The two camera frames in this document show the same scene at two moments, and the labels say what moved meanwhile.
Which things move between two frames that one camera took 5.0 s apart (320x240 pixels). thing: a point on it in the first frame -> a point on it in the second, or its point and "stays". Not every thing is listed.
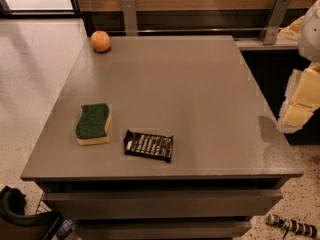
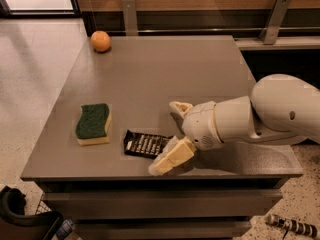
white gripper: [310, 37] -> [199, 125]
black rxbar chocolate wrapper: [156, 146] stays
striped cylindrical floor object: [289, 225] stays
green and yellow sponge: [93, 124] stays
